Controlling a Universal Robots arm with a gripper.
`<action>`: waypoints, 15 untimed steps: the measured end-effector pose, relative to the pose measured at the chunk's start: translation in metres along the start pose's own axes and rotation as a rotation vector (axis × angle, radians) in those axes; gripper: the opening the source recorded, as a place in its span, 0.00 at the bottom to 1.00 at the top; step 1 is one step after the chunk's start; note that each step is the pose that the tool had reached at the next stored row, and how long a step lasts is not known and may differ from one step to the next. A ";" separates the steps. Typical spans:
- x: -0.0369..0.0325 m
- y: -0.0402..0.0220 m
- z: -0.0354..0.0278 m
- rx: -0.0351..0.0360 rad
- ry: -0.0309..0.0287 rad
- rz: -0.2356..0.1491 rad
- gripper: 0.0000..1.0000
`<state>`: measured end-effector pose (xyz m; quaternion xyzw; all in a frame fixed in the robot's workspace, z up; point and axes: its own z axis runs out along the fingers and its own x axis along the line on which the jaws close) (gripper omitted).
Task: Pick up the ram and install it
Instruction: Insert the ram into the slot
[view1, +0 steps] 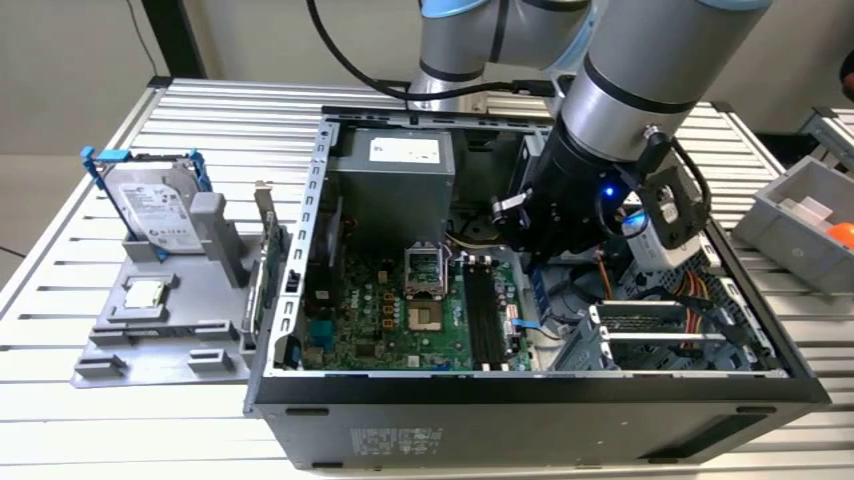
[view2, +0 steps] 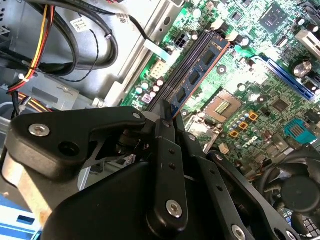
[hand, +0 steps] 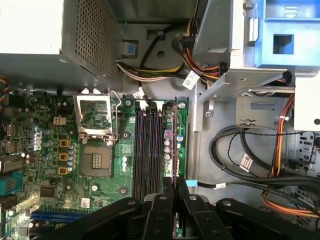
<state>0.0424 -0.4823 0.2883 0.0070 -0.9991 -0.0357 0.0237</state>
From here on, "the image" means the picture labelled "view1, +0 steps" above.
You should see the black RAM slot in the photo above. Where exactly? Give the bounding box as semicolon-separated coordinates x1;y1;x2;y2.
463;254;493;372
479;254;509;372

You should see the black round fan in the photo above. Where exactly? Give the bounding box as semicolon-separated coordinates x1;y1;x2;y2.
459;212;501;246

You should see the grey metal disk bay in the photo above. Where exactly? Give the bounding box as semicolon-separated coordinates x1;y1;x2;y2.
549;298;732;372

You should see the grey power supply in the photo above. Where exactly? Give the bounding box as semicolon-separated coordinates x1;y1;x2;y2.
325;127;459;251

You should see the metal socket cover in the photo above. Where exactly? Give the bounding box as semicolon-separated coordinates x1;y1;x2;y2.
403;241;447;297

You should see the CPU socket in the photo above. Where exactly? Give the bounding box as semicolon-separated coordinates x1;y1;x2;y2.
404;297;447;335

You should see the grey plastic bin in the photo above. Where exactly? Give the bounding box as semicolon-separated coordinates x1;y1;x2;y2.
731;155;854;304

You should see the white block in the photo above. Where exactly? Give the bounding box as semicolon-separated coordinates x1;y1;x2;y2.
776;195;835;226

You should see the green motherboard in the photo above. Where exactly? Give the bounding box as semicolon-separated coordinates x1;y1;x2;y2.
303;239;535;372

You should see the orange ball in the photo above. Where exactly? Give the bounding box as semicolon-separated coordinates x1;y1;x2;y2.
823;223;854;250

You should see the green graphics card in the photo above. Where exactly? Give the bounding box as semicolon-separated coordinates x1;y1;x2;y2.
243;180;292;351

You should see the black open PC case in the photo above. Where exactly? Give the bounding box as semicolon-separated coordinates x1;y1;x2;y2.
240;103;832;471

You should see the grey parts rack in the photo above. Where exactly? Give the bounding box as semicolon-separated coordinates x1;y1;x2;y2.
69;193;296;390

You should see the silver hard disk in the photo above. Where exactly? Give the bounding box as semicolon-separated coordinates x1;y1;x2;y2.
105;159;206;254

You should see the silver CPU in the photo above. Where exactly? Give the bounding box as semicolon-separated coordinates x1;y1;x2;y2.
124;281;168;309

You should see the blue disk carrier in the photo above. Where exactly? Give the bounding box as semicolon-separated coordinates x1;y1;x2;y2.
78;145;213;264

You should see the black looped wire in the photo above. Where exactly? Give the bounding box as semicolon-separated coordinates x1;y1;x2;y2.
540;264;601;341

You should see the orange wire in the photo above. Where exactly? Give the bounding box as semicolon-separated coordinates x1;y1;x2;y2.
592;249;615;301

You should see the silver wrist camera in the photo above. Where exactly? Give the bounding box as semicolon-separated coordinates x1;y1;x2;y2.
623;212;702;269

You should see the black camera cable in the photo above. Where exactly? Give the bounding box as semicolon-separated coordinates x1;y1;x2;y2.
305;0;556;100

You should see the red yellow wire bundle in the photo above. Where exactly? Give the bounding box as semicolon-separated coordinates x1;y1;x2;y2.
672;272;712;351

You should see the black metal frame post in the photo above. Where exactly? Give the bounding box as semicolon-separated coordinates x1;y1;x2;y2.
138;0;208;81

